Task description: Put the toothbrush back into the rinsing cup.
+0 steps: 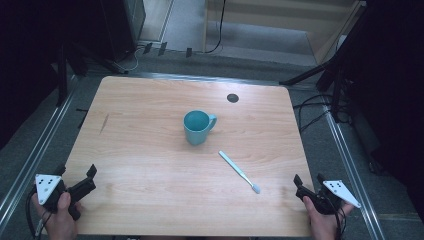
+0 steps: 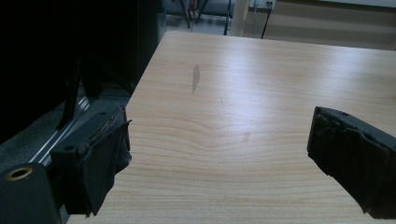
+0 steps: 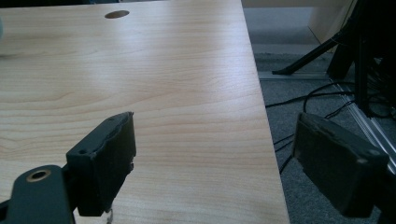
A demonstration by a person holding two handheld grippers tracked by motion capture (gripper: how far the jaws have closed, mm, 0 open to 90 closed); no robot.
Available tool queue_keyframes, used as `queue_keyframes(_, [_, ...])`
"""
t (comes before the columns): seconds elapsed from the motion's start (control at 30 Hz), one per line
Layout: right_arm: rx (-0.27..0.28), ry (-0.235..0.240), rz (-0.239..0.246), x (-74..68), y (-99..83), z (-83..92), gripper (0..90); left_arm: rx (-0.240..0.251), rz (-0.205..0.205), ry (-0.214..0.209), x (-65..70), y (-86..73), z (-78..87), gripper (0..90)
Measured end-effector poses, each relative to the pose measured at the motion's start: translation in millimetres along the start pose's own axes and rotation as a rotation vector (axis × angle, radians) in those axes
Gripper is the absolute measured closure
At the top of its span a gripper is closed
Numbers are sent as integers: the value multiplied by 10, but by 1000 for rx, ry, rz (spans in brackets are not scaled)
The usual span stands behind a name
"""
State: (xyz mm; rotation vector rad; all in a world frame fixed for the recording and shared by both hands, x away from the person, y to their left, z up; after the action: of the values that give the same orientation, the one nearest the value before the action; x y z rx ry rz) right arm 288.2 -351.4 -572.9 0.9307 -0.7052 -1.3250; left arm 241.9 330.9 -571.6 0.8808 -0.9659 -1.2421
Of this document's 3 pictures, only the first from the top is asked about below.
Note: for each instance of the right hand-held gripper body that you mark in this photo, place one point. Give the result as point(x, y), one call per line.
point(336, 190)

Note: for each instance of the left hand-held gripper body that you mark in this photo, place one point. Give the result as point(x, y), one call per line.
point(46, 188)

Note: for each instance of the light blue toothbrush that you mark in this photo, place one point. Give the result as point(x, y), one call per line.
point(237, 170)

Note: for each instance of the teal ceramic mug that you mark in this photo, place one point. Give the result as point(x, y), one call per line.
point(196, 133)

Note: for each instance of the person's left hand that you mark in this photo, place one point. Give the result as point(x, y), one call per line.
point(60, 223)

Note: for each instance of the person's right hand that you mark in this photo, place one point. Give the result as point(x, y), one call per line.
point(321, 225)

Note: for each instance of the black metal stand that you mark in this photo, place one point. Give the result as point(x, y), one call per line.
point(62, 80)
point(336, 86)

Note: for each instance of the black round table grommet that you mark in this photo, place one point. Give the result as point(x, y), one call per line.
point(232, 98)

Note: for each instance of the black tripod leg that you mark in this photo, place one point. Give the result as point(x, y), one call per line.
point(100, 60)

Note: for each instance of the black curtain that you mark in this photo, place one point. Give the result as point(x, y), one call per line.
point(26, 50)
point(393, 83)

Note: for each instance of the black floor clip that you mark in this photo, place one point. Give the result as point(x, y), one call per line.
point(147, 48)
point(189, 52)

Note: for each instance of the beige wooden shelf unit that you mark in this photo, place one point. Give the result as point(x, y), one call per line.
point(326, 33)

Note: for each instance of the black cabinet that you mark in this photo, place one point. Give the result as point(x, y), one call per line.
point(126, 26)

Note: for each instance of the aluminium floor rail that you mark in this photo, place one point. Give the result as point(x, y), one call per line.
point(36, 156)
point(353, 173)
point(186, 78)

